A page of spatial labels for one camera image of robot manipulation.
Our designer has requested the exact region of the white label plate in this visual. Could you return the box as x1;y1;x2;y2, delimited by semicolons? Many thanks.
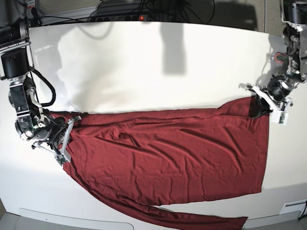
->
280;200;307;215

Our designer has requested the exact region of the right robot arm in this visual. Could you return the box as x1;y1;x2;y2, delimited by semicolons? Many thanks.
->
0;21;82;165

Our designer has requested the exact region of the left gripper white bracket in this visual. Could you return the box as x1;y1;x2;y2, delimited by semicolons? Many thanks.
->
239;82;293;125

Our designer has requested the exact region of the black power strip red light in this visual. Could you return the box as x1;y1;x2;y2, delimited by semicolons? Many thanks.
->
94;13;148;22

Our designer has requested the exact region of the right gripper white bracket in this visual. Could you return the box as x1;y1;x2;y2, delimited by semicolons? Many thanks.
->
31;115;82;166

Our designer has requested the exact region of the dark red long-sleeve shirt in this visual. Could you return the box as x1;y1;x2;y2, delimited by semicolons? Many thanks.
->
63;97;269;230

